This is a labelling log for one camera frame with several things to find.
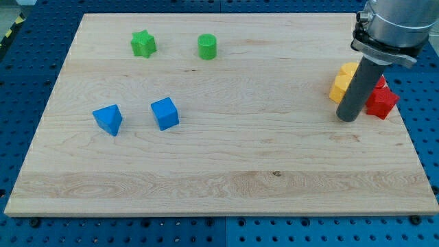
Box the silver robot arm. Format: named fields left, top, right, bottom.
left=351, top=0, right=438, bottom=69

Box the blue cube block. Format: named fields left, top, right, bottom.
left=150, top=97, right=180, bottom=131

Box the wooden board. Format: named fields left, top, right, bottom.
left=5, top=13, right=438, bottom=217

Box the green cylinder block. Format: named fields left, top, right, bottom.
left=198, top=34, right=217, bottom=60

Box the green star block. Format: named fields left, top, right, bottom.
left=130, top=30, right=157, bottom=58

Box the blue triangular prism block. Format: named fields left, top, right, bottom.
left=92, top=104, right=123, bottom=137

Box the yellow hexagon block front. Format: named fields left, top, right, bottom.
left=329, top=75, right=352, bottom=104

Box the yellow block rear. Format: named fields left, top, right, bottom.
left=337, top=62, right=359, bottom=78

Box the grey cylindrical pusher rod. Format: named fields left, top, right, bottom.
left=336, top=56, right=389, bottom=122

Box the red star block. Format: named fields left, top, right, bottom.
left=366, top=87, right=400, bottom=119

